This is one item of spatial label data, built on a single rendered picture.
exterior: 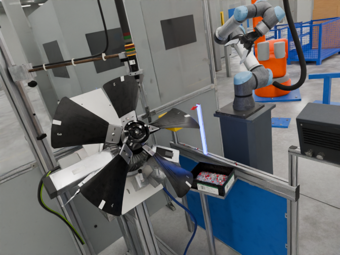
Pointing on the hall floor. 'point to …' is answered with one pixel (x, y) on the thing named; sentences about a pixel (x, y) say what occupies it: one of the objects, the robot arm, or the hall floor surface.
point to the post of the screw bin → (208, 223)
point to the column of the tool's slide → (41, 152)
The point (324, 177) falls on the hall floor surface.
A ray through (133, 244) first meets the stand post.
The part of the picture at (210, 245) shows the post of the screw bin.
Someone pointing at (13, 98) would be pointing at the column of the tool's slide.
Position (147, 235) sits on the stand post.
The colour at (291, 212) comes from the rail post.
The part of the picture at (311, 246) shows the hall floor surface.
